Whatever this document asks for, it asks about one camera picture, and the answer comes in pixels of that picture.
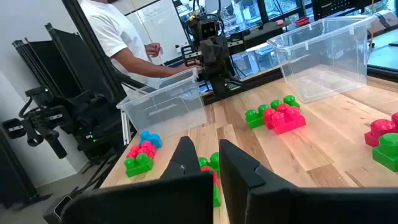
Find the blue toy block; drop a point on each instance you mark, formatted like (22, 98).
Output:
(150, 140)

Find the large red toy block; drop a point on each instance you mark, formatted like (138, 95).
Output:
(287, 124)

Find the black folding stand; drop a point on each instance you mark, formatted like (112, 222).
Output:
(62, 62)

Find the person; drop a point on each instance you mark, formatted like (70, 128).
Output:
(109, 31)

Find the clear plastic storage bin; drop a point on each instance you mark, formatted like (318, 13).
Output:
(161, 112)
(323, 77)

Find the square red toy block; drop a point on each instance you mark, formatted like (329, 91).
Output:
(143, 150)

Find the black frame strut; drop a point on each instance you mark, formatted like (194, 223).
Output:
(93, 46)

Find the pink eraser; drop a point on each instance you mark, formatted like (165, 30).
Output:
(280, 22)

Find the small two-stud red block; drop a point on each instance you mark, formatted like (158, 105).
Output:
(381, 129)

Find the black pegboard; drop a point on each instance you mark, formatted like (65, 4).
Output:
(329, 9)

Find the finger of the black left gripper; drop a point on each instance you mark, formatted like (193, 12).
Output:
(206, 53)
(222, 53)

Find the black aluminium table frame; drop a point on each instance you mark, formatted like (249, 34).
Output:
(248, 84)

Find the cardboard box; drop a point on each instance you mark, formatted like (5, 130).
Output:
(385, 21)

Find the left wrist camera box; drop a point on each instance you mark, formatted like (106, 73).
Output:
(208, 29)

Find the red tray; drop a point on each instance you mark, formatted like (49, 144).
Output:
(302, 21)

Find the long green toy block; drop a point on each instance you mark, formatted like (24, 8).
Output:
(253, 119)

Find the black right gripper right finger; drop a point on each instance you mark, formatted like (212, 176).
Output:
(248, 199)

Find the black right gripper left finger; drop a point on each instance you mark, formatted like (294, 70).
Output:
(174, 199)

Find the black desk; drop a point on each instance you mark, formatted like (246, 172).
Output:
(264, 31)

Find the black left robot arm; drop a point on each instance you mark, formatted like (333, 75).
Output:
(219, 84)

